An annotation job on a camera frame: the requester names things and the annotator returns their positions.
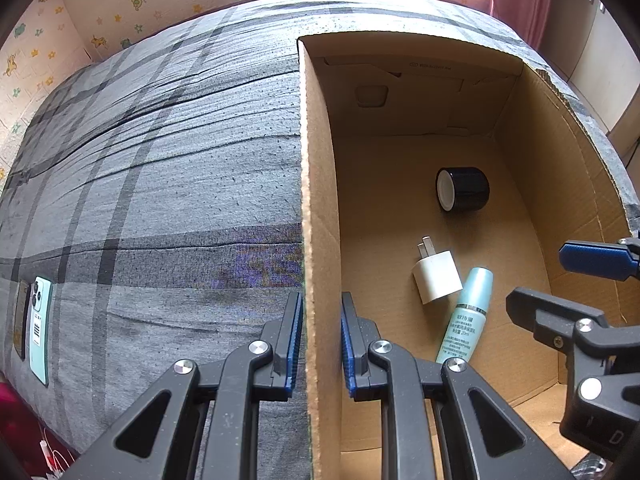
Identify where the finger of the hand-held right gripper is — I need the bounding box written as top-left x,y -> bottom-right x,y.
558,237 -> 640,282
505,286 -> 621,361

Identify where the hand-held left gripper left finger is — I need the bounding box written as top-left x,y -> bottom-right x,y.
60,291 -> 305,480

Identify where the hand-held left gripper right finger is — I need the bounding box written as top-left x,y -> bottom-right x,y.
341,291 -> 573,480

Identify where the teal cosmetic bottle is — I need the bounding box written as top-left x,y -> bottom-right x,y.
435,267 -> 494,365

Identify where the small white charger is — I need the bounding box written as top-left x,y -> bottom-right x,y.
411,235 -> 463,305

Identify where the black cylindrical jar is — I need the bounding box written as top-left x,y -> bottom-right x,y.
435,166 -> 490,213

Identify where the brown cardboard box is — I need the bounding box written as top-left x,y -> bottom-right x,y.
296,31 -> 640,480

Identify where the beige wardrobe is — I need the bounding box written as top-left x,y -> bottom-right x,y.
540,0 -> 640,171

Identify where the grey plaid bed sheet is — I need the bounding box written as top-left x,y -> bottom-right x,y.
0,0 -> 640,480

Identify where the teal smartphone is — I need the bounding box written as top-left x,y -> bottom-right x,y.
28,276 -> 53,387

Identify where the dark smartphone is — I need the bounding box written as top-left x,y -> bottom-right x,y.
12,280 -> 32,360

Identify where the white cable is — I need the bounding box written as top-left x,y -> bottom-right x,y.
37,430 -> 81,480

